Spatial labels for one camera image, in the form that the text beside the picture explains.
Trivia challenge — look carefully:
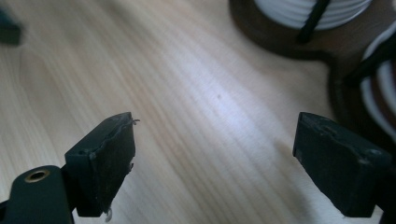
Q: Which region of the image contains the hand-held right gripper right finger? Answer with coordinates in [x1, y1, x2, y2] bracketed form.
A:
[292, 111, 393, 218]

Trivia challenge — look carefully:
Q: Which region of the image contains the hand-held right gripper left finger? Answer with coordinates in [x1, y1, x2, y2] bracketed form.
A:
[64, 111, 140, 218]

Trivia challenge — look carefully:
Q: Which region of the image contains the stack of brown paper cups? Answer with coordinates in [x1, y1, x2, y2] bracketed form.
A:
[359, 21, 396, 143]

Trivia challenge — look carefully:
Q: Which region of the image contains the dark wooden wire cup holder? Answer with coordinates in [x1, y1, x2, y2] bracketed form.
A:
[228, 0, 396, 157]

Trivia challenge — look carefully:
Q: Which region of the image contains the stack of white paper cups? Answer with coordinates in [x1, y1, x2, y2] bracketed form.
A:
[253, 0, 373, 31]

